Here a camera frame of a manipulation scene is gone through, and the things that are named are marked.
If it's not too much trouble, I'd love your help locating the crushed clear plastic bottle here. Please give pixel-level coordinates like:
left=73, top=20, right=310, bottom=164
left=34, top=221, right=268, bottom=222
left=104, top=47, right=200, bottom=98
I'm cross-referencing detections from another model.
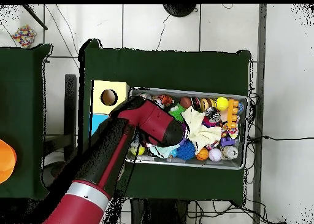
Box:
left=128, top=135, right=141, bottom=150

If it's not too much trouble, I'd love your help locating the wooden box with three holes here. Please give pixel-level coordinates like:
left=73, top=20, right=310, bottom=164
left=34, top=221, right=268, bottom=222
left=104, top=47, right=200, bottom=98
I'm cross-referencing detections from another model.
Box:
left=90, top=80, right=131, bottom=139

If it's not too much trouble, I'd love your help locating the clear mesh bin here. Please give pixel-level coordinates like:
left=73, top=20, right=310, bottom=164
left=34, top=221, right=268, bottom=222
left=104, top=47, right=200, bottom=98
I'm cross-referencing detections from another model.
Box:
left=125, top=86, right=248, bottom=171

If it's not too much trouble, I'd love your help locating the green furry googly-eyed toy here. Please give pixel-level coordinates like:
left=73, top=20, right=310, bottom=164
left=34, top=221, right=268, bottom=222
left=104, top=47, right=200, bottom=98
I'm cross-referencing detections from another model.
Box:
left=169, top=104, right=187, bottom=123

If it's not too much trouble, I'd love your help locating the mint green cloth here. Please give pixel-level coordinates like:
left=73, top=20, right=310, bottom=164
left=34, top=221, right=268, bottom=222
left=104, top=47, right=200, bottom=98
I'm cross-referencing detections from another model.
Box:
left=147, top=142, right=182, bottom=159

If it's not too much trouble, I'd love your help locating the yellow smiley ball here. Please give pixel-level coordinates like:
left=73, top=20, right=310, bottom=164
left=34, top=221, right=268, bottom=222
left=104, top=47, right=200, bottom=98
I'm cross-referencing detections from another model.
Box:
left=131, top=144, right=147, bottom=156

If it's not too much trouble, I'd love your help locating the small blue spiky ball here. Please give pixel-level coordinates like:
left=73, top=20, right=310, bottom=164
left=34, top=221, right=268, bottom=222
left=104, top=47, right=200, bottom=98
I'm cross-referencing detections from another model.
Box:
left=176, top=140, right=197, bottom=161

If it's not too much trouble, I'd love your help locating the cream knitted cloth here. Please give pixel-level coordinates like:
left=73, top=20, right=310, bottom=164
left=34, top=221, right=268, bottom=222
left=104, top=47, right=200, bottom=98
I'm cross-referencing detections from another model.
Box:
left=181, top=106, right=223, bottom=155

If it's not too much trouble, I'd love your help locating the yellow tennis ball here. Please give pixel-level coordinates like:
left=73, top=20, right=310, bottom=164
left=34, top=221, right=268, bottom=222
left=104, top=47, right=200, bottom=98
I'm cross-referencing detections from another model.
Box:
left=214, top=96, right=229, bottom=112

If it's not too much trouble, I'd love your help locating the orange toy brick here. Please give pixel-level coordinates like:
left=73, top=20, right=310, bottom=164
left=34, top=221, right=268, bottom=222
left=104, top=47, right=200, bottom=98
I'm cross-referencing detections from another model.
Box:
left=226, top=99, right=241, bottom=130

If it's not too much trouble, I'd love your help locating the black round base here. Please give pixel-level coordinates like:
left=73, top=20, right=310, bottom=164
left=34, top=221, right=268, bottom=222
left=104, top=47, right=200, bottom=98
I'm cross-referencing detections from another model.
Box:
left=163, top=4, right=197, bottom=18

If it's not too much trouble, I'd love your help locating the grey metal strip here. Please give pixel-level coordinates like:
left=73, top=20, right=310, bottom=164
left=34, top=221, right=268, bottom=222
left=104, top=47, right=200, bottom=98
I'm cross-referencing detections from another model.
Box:
left=252, top=4, right=268, bottom=224

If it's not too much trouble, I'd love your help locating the dark green side table cloth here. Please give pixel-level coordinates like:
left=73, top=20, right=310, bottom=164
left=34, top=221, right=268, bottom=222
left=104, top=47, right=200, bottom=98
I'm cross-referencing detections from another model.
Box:
left=0, top=44, right=54, bottom=201

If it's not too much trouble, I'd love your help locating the orange round object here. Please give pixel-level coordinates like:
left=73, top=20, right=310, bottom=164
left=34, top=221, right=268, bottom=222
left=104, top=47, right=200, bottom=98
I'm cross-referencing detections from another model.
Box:
left=0, top=139, right=18, bottom=185

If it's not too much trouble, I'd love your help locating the colourful patterned packet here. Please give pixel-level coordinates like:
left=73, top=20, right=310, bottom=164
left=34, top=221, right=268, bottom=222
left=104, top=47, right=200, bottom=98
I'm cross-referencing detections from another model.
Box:
left=10, top=25, right=37, bottom=49

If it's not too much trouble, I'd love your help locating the black rod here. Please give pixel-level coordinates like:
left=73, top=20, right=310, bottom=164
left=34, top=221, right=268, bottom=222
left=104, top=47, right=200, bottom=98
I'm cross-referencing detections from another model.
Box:
left=21, top=4, right=48, bottom=31

